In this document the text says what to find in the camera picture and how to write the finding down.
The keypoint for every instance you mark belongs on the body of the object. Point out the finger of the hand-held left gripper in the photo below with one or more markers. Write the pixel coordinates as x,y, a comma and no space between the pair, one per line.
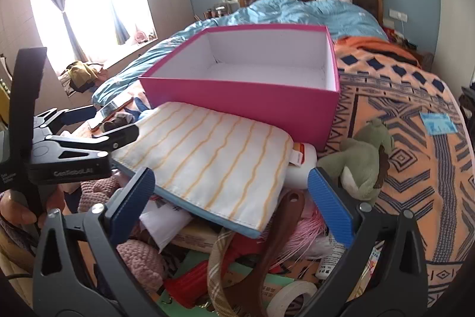
111,138
74,115

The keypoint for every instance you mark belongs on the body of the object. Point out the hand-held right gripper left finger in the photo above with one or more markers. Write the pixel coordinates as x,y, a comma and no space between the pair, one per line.
130,209

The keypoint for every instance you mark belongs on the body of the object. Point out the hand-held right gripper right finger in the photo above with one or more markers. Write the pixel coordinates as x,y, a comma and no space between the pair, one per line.
330,205

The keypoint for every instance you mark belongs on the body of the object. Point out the yellow striped white pouch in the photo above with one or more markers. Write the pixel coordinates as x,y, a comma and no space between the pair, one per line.
207,153

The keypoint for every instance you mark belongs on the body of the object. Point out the beige plaid headband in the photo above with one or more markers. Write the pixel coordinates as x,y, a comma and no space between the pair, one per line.
219,265

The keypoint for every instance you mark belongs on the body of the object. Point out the pink cardboard box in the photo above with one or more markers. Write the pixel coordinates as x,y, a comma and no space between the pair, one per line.
241,101

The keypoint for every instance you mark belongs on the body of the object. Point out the person's left hand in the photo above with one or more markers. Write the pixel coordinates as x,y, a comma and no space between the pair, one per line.
16,213

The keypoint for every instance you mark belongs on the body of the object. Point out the smartphone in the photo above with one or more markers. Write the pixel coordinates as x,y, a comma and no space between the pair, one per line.
107,111

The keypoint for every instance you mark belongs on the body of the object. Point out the white paper sheet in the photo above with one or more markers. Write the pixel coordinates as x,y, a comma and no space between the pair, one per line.
163,224

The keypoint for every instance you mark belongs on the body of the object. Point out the pile of clothes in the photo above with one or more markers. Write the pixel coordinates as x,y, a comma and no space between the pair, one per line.
79,73

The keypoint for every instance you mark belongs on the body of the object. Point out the white plastic bottle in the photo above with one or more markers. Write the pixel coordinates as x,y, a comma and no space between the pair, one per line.
302,168

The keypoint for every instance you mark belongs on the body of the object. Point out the pink knitted cloth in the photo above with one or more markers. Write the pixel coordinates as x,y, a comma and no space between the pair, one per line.
144,257

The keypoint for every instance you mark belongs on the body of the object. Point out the white tube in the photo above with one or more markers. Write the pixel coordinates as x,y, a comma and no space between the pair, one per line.
330,261

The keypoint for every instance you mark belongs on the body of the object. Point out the green plush toy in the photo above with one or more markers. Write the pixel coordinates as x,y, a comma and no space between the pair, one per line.
363,161

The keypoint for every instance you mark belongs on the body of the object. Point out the beige cardboard packet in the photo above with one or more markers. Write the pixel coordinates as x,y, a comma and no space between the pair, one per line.
196,235

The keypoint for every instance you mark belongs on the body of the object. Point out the orange patterned blanket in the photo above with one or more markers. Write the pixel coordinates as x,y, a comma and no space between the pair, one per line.
408,190

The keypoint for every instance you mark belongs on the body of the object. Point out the white tape roll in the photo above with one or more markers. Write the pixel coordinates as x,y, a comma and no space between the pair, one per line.
285,293

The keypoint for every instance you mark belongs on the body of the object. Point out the small pink toy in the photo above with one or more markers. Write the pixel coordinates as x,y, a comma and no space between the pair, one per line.
140,36

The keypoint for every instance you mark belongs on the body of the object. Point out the wooden bedside table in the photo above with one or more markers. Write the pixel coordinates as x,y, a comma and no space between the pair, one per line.
215,13

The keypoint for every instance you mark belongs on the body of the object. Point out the orange cloth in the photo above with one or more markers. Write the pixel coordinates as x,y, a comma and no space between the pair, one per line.
371,44

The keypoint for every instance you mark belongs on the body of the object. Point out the dark clothes pile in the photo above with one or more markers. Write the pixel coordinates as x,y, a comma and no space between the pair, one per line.
467,101

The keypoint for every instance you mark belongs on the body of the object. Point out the blue floral duvet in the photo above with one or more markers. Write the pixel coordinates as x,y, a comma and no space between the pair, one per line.
289,12

